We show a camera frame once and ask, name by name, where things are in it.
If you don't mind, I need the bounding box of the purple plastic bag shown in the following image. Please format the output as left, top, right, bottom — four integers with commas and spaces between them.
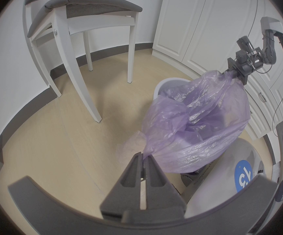
116, 70, 251, 175

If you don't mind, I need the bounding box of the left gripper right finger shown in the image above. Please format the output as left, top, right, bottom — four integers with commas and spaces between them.
145, 153, 188, 212

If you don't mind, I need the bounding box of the white trash bin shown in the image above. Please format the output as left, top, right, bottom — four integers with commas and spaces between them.
154, 77, 190, 101

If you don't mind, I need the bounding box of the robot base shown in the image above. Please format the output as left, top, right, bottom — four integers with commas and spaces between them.
181, 137, 277, 218

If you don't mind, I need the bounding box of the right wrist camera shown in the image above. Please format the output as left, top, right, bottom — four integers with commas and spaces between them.
235, 49, 249, 63

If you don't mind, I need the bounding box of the white wardrobe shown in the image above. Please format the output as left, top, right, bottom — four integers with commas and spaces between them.
152, 0, 283, 141

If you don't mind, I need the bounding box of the grey and white chair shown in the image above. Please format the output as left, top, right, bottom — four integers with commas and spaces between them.
22, 0, 143, 123

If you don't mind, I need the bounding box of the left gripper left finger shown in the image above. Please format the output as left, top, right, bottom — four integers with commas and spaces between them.
100, 153, 142, 218

